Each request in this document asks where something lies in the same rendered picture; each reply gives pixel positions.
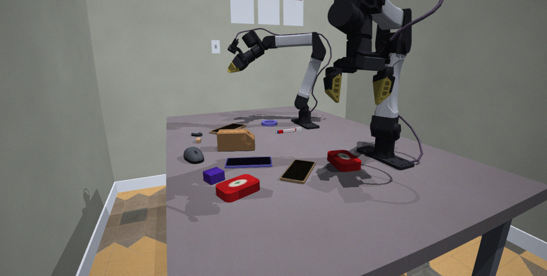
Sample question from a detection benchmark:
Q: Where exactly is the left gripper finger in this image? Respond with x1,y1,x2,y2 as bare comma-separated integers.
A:
373,77,391,105
325,74,342,103

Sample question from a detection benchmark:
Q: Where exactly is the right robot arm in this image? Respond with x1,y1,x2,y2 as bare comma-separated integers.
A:
242,30,326,129

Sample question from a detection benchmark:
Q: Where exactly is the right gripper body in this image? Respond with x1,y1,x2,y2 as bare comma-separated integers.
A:
232,50,255,71

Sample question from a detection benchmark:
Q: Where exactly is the purple block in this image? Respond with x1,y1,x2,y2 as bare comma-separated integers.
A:
203,167,225,185

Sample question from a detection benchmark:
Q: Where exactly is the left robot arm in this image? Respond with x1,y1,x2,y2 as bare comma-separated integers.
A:
328,0,415,170

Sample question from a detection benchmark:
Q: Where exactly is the blue-purple ring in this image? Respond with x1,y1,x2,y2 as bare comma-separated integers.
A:
262,120,277,126

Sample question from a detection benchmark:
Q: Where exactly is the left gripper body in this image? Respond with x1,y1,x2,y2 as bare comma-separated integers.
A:
323,38,395,93

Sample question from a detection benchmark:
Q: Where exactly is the dark grey computer mouse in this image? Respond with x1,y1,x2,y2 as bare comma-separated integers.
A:
184,147,204,164

